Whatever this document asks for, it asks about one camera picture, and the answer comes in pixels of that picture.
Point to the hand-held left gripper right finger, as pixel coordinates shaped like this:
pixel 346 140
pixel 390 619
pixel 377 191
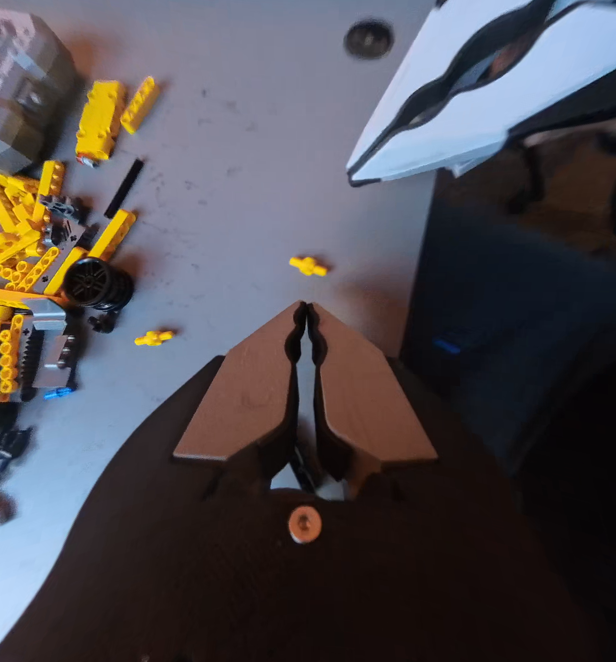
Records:
pixel 370 403

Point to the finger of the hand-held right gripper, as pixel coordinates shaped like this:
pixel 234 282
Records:
pixel 535 93
pixel 432 57

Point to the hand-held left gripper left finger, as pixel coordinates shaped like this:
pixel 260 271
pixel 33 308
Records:
pixel 240 403

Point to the yellow toy connector pin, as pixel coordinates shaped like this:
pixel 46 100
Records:
pixel 308 266
pixel 154 337

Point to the black desk grommet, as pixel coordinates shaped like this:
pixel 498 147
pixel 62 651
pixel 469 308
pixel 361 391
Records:
pixel 368 39

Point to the grey desk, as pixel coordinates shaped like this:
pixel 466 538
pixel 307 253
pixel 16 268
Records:
pixel 235 181

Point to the person's dark pants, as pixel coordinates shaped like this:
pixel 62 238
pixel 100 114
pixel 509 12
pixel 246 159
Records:
pixel 494 310

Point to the black angled toy connector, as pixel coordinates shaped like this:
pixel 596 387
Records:
pixel 102 322

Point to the light blue toy axle pin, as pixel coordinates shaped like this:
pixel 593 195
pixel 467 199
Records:
pixel 59 394

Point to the black spoked toy wheel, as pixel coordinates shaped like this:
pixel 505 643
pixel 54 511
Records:
pixel 96 282

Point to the black toy gear rack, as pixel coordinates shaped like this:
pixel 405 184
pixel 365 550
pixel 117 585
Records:
pixel 32 357

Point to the black toy axle rod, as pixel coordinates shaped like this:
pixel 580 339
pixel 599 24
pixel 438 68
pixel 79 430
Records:
pixel 124 187

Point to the pile of toy brick parts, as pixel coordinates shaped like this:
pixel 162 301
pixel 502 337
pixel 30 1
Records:
pixel 13 248

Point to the short yellow toy beam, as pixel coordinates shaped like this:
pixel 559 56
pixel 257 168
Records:
pixel 140 104

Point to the yellow toy plate block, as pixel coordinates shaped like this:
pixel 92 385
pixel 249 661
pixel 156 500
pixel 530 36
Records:
pixel 101 121

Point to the grey toy battery box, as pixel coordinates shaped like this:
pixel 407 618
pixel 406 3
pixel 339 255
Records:
pixel 18 88

